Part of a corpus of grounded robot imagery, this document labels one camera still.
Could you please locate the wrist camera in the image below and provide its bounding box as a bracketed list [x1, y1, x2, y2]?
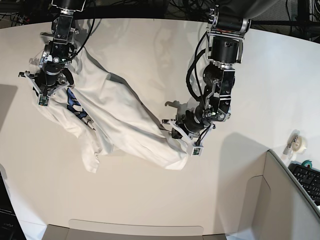
[37, 94, 51, 107]
[190, 144, 204, 156]

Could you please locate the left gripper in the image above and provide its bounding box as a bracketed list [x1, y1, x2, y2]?
[161, 110, 216, 146]

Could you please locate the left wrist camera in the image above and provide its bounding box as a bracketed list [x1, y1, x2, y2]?
[190, 144, 204, 156]

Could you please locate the black computer keyboard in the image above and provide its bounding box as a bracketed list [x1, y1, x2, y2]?
[288, 163, 320, 206]

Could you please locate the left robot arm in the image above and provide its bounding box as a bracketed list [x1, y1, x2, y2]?
[162, 0, 267, 148]

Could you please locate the black monitor corner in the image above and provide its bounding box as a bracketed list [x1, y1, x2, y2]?
[0, 165, 26, 240]

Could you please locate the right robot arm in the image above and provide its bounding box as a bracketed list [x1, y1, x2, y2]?
[19, 0, 86, 101]

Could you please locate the green tape roll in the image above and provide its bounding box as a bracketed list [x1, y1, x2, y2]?
[301, 160, 313, 169]

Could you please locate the white printed t-shirt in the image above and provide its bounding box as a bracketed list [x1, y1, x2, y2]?
[36, 49, 188, 173]

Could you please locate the clear tape dispenser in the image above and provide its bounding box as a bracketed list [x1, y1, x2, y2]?
[283, 129, 308, 161]

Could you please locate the beige cardboard box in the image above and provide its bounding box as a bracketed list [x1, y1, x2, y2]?
[42, 150, 320, 240]

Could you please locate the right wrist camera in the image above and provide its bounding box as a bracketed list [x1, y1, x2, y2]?
[37, 94, 51, 107]

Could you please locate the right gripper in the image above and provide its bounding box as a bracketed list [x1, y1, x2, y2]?
[18, 68, 74, 97]

